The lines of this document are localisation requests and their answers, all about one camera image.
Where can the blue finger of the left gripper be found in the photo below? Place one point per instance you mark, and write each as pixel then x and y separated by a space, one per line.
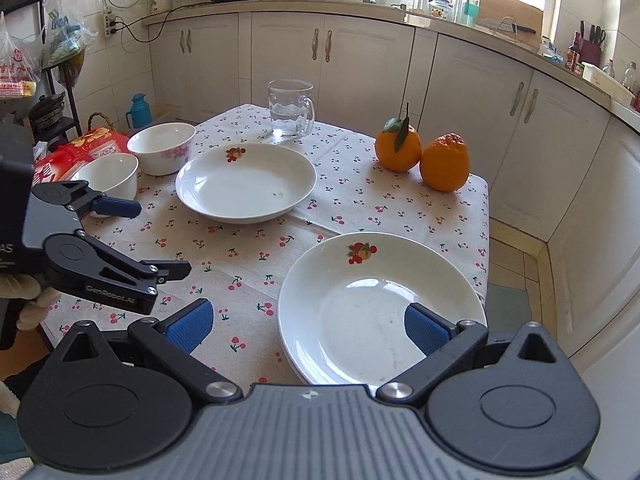
pixel 84 267
pixel 78 197

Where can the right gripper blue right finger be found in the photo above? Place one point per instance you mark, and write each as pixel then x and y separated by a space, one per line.
pixel 448 349

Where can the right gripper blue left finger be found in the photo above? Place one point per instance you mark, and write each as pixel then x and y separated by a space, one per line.
pixel 167 346

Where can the white bowl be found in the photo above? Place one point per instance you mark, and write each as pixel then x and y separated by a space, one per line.
pixel 163 149
pixel 116 175

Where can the white fruit-pattern plate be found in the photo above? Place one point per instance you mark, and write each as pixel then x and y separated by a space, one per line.
pixel 342 305
pixel 245 184

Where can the left gloved hand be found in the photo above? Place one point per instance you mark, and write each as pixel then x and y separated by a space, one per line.
pixel 38 299

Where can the red drink carton box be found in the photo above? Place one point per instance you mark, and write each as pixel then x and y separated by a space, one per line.
pixel 69 158

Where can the wicker basket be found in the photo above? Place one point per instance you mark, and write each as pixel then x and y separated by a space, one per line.
pixel 99 120

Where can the cherry-print tablecloth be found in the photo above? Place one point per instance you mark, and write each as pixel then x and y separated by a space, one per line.
pixel 240 268

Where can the teal thermos flask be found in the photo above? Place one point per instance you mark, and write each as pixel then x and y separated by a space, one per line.
pixel 140 113

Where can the white plastic bag with noodles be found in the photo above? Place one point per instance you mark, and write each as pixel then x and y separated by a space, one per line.
pixel 18 72

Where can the bumpy orange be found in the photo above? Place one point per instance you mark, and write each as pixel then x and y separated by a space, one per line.
pixel 445 163

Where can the orange with leaf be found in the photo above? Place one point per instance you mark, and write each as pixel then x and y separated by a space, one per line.
pixel 398 146

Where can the glass water mug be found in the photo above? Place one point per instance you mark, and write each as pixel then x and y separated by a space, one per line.
pixel 291 108

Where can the white rectangular tray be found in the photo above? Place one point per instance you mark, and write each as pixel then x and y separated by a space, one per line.
pixel 607 84

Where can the wooden cutting board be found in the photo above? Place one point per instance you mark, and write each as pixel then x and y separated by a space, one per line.
pixel 527 19

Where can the red knife block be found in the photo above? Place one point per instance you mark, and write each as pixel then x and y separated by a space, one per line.
pixel 591 42

